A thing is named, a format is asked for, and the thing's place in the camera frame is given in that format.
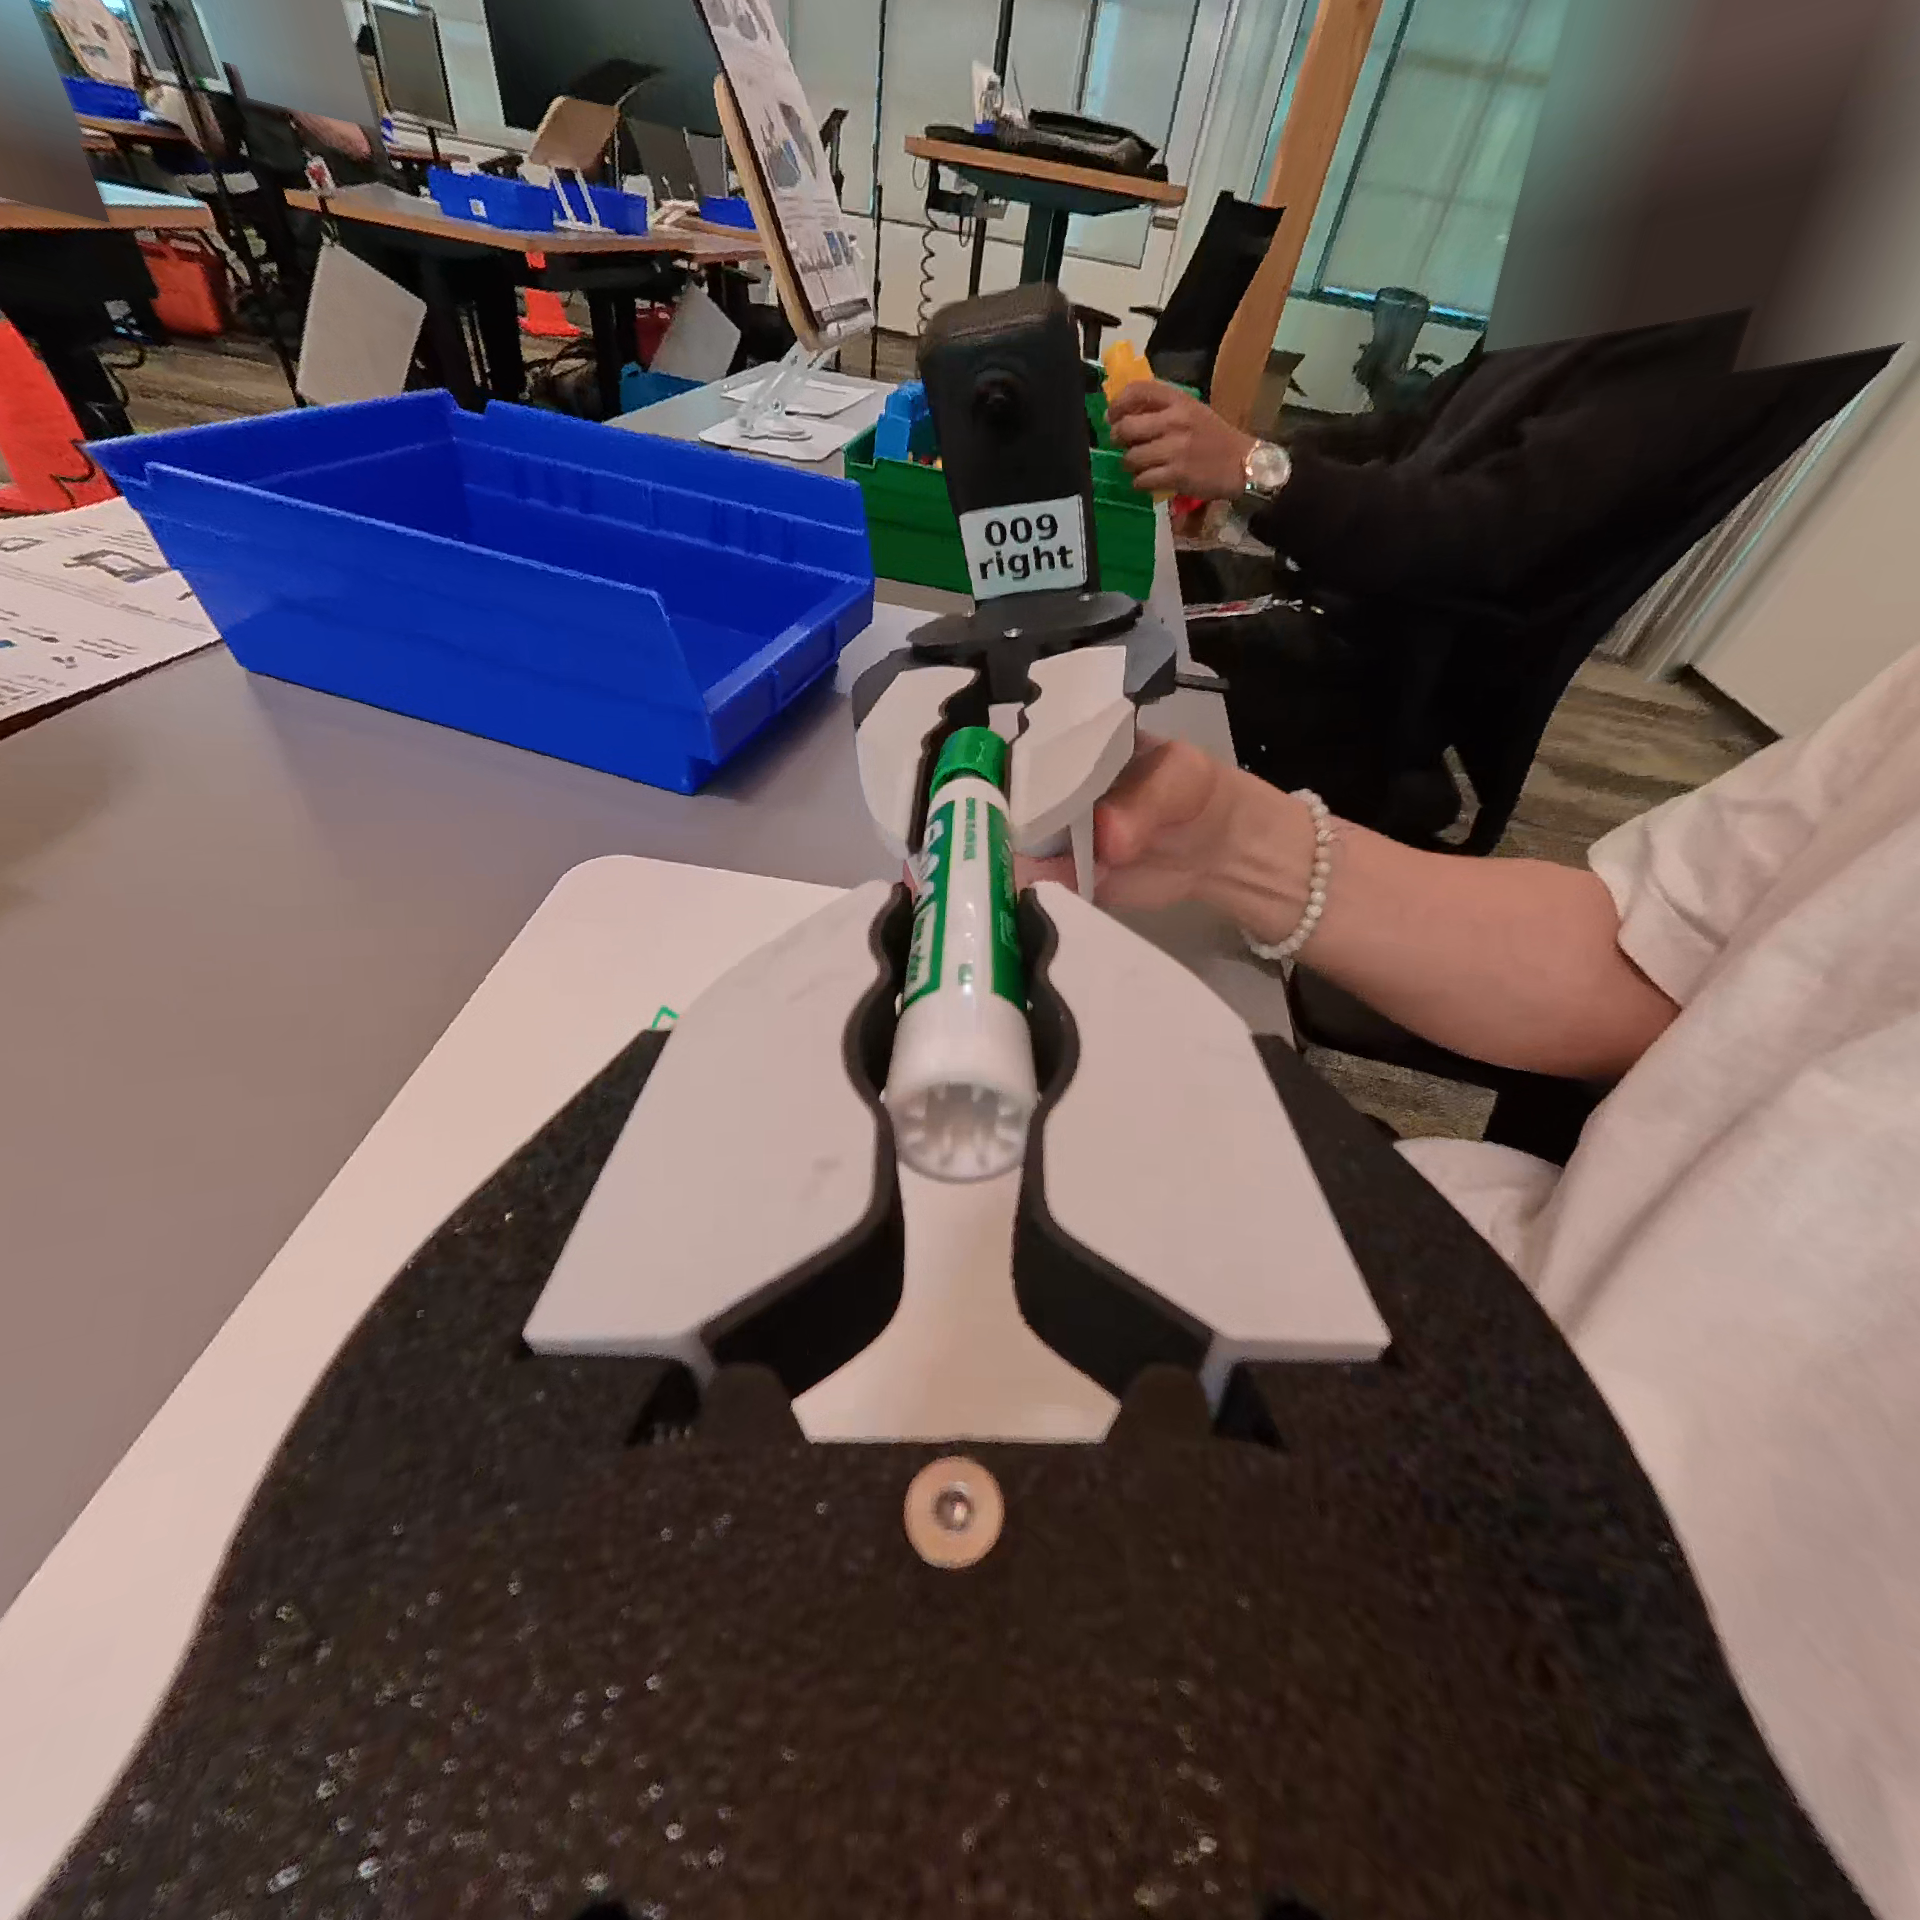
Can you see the silver wristwatch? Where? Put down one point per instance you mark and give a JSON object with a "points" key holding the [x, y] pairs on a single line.
{"points": [[1266, 468]]}

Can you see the yellow toy block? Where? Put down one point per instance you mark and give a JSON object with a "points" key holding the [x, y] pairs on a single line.
{"points": [[1127, 374]]}

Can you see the printed instruction sheet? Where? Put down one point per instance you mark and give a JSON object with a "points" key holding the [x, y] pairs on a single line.
{"points": [[89, 616]]}

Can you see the orange storage crate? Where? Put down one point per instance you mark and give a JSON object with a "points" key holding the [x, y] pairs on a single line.
{"points": [[187, 292]]}

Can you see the white whiteboard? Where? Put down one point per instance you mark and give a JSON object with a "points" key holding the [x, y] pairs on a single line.
{"points": [[450, 1126]]}

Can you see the black bag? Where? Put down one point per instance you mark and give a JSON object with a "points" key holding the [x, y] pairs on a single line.
{"points": [[1065, 137]]}

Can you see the display board on stand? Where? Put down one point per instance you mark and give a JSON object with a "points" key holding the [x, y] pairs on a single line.
{"points": [[795, 224]]}

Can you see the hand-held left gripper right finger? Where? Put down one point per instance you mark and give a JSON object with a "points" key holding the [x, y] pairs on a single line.
{"points": [[1201, 1170]]}

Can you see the person's right forearm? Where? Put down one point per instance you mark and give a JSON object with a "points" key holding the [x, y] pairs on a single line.
{"points": [[1470, 944]]}

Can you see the large black screen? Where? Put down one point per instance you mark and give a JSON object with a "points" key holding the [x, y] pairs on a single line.
{"points": [[569, 52]]}

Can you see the blue toy block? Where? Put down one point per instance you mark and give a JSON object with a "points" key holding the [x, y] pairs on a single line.
{"points": [[901, 422]]}

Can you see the person's right hand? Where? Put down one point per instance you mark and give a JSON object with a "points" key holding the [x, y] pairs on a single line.
{"points": [[1185, 825]]}

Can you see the grey leaning panel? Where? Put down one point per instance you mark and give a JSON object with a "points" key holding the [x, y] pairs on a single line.
{"points": [[360, 322]]}

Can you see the blue plastic bin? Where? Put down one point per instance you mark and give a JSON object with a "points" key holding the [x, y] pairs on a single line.
{"points": [[450, 599]]}

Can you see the computer monitor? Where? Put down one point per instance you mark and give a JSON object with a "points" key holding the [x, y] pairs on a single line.
{"points": [[411, 66]]}

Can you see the blue storage bin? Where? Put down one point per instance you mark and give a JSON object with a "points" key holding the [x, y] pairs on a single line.
{"points": [[494, 201]]}

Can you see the green plastic bin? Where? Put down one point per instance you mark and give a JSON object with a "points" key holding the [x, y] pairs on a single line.
{"points": [[901, 524]]}

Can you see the wooden office desk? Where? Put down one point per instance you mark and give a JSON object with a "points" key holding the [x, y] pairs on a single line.
{"points": [[390, 211]]}

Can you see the wooden post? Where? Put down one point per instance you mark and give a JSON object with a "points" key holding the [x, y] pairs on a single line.
{"points": [[1305, 180]]}

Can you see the wooden standing desk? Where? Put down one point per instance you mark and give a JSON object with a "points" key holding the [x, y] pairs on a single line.
{"points": [[1050, 177]]}

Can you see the green whiteboard marker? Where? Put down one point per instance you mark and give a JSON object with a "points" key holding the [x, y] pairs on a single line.
{"points": [[967, 991]]}

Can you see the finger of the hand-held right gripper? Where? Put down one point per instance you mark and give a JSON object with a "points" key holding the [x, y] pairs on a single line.
{"points": [[1080, 735], [893, 735]]}

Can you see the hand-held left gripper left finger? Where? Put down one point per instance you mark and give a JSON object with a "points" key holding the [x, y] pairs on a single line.
{"points": [[705, 1142]]}

